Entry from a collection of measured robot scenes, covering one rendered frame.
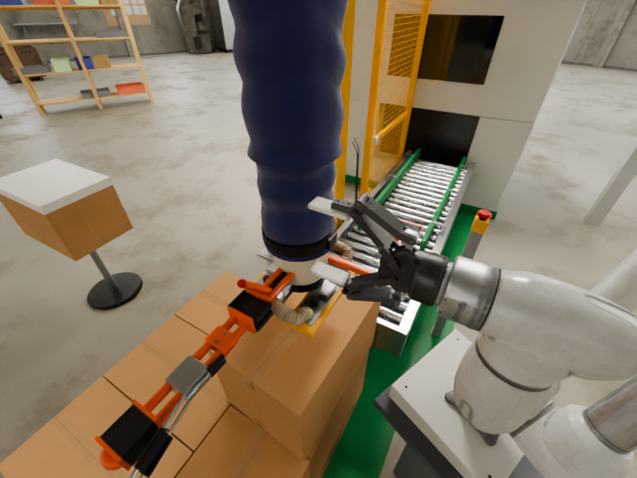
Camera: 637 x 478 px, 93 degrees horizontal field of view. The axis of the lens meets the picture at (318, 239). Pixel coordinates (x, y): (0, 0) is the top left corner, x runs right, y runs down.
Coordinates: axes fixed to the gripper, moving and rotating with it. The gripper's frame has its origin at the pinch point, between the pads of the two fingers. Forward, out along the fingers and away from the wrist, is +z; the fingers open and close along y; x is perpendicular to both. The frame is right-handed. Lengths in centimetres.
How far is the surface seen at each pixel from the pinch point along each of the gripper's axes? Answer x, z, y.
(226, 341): -8.9, 20.6, 33.6
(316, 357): 14, 9, 64
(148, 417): -29.3, 21.3, 32.8
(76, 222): 23, 181, 73
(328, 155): 24.2, 11.3, -3.6
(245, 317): -1.7, 20.5, 32.2
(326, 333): 24, 10, 64
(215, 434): -14, 39, 104
